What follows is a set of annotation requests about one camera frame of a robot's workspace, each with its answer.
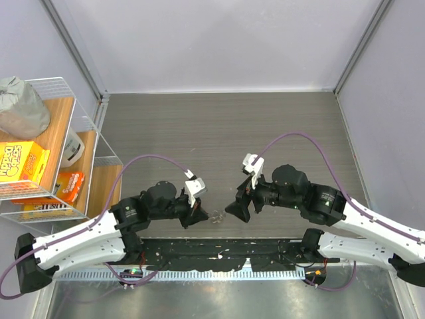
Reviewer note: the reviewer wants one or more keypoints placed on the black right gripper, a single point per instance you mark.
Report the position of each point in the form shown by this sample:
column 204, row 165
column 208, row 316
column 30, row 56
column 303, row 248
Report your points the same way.
column 243, row 198

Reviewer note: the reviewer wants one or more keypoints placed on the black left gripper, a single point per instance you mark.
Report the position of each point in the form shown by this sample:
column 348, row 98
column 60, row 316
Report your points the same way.
column 199, row 214

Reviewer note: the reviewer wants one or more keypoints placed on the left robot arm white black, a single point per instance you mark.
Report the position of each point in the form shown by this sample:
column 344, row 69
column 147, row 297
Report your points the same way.
column 110, row 238

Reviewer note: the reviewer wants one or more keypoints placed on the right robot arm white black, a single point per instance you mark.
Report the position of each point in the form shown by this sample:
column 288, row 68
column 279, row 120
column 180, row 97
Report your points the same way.
column 381, row 241

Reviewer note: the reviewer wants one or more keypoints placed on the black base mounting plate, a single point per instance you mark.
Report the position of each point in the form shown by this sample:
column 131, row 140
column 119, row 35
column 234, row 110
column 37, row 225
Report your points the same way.
column 225, row 255

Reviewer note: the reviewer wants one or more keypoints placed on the orange snack box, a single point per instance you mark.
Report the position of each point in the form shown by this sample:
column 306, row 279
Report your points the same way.
column 68, row 185

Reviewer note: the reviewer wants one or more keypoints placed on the yellow black candy bag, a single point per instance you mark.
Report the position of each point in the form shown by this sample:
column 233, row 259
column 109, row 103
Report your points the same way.
column 44, row 204

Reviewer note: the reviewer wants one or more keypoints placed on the white pump bottle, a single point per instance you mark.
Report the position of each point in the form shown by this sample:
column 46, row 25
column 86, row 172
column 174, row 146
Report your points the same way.
column 73, row 149

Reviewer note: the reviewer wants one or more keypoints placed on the yellow snack box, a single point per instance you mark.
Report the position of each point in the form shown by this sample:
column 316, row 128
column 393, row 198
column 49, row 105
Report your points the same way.
column 23, row 161

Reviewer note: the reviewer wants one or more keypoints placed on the grey crumpled bag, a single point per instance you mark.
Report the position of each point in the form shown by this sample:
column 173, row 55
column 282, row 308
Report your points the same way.
column 23, row 112

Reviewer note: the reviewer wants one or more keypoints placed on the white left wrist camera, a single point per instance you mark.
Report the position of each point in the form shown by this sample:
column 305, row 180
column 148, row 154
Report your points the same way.
column 194, row 187

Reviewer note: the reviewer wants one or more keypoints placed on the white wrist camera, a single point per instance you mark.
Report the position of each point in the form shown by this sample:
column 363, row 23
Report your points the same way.
column 194, row 187
column 253, row 165

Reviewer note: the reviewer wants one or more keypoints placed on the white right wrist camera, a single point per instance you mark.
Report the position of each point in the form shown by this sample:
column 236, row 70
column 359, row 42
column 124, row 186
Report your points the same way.
column 253, row 165

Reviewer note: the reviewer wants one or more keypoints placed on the white wire shelf rack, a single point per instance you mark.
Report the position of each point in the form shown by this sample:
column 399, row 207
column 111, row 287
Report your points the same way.
column 99, row 162

